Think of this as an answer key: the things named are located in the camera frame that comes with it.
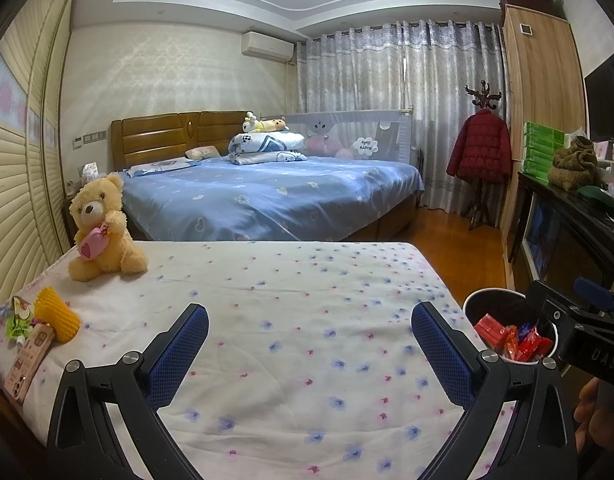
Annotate blue white pillow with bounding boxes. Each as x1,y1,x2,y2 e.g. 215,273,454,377
124,159,198,176

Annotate yellow foam fruit net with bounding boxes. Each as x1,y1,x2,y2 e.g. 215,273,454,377
35,286,82,343

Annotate red puffer jacket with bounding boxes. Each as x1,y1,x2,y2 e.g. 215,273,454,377
446,109,512,181

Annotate white air conditioner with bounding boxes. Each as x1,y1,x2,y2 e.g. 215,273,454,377
241,31,295,63

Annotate green snack packet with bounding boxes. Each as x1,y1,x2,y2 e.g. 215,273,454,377
5,296,38,343

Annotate white floral bed sheet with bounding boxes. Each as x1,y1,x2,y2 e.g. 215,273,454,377
0,241,518,480

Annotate stack of green boxes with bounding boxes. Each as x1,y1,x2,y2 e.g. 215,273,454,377
523,121,566,182

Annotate tall wooden wardrobe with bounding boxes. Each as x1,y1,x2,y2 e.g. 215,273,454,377
498,0,588,273

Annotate person's right hand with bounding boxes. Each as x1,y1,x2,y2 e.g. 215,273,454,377
573,377,614,461

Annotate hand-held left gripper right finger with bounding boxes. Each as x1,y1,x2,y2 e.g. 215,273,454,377
410,301,578,480

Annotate bed with blue sheet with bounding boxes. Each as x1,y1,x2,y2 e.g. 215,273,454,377
122,152,425,243

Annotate wooden nightstand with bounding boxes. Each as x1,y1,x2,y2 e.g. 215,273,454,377
61,195,80,251

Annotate yellow teddy bear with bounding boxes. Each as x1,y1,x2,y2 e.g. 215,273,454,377
68,172,148,282

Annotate brown knitted cloth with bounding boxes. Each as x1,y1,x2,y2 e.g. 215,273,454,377
547,135,600,193

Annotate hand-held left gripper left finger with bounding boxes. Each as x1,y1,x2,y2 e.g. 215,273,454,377
48,303,210,480

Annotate black television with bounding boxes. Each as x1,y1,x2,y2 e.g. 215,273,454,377
583,52,614,148

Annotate grey patterned curtains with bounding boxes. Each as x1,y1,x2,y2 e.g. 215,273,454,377
295,20,505,211

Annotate pink plush toy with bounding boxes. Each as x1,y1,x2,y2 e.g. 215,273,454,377
306,135,358,161

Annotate folded blue white quilt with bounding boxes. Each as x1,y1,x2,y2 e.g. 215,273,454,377
228,131,308,165

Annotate grey mesh bed rail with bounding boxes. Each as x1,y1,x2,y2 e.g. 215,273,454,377
285,109,412,163

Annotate brown wooden headboard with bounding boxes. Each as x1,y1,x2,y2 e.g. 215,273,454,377
111,110,252,173

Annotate red packets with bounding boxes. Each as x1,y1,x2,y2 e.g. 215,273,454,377
474,313,518,358

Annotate wall switch panel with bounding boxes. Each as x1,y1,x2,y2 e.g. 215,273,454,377
73,130,108,148

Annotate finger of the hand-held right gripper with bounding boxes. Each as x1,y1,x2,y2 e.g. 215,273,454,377
527,280,588,333
573,276,614,313

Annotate cream louvered closet doors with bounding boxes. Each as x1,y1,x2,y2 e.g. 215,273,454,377
0,0,85,311

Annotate pink phone case box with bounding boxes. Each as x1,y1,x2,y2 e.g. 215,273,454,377
4,321,58,403

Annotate red snack bag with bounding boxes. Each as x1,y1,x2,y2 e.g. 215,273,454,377
516,324,554,362

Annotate dark green cap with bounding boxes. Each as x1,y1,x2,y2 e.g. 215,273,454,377
577,186,614,211

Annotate yellow plush toy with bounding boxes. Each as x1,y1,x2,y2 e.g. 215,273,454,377
242,112,288,134

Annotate white trash bin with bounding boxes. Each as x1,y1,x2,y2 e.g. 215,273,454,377
462,287,560,366

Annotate dark wooden cabinet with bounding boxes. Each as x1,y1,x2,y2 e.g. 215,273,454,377
507,170,614,301

